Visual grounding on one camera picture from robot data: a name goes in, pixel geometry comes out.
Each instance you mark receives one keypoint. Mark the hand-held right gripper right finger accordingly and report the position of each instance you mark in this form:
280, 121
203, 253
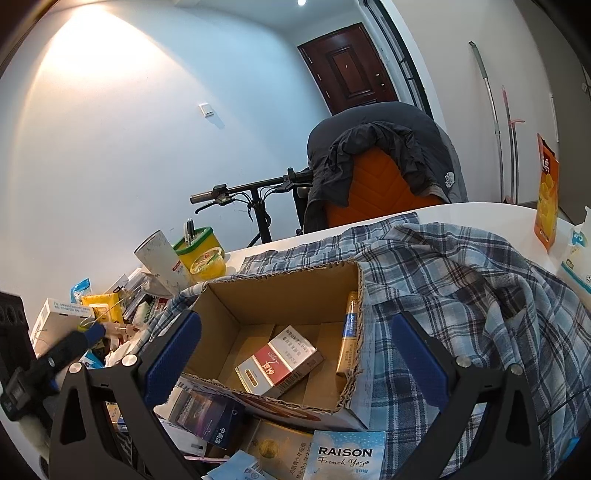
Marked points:
418, 360

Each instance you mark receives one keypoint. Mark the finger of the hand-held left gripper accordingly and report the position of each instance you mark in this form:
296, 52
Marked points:
94, 333

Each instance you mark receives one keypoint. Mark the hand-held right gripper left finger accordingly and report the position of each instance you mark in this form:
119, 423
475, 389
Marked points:
173, 360

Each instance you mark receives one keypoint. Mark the cardboard box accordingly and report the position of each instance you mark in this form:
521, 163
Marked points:
240, 304

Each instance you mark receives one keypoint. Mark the red and white cigarette box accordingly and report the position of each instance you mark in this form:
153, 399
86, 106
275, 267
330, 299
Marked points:
277, 364

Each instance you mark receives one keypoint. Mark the light blue cigarette box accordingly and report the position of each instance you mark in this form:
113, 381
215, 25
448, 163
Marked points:
346, 457

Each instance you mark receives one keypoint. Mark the yellow packet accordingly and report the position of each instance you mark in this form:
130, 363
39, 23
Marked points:
104, 307

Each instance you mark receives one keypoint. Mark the white medicine box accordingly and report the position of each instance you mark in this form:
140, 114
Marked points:
55, 318

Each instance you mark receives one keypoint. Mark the small blue white packet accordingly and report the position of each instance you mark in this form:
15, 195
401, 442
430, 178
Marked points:
81, 290

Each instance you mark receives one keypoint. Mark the pile of assorted packets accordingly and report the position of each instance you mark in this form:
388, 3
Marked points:
143, 309

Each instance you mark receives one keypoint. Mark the dark purple box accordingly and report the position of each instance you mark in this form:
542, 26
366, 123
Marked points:
203, 410

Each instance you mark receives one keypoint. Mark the blue plaid cloth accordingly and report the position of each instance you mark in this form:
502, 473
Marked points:
461, 286

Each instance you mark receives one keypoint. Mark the yellow jelly cup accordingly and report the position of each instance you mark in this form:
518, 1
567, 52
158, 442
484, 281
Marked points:
207, 267

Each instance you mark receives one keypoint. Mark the white tumbler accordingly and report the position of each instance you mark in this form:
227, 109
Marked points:
159, 258

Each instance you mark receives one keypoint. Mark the light blue leaflet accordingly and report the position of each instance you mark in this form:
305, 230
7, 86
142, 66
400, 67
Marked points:
231, 466

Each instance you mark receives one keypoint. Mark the green and yellow container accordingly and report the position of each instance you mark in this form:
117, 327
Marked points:
203, 240

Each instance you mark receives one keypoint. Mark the orange chair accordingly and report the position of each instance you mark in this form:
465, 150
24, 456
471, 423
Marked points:
378, 194

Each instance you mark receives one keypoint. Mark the white wet wipes pack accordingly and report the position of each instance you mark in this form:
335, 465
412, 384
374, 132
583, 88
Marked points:
577, 258

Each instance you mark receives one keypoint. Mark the black bicycle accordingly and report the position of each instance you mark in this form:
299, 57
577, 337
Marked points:
258, 187

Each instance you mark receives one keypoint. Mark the orange snack box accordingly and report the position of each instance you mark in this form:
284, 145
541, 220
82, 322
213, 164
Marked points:
547, 198

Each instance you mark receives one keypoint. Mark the chair with dark jacket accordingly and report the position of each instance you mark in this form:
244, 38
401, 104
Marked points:
383, 124

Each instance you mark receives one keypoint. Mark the black framed glass door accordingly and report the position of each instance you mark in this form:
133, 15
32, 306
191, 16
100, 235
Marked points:
406, 69

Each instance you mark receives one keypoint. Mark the brown door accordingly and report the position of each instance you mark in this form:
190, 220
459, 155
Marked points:
346, 69

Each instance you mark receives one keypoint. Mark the white wall switch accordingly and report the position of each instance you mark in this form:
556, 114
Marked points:
206, 109

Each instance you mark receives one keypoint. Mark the white wall bar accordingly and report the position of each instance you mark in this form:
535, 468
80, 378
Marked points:
554, 117

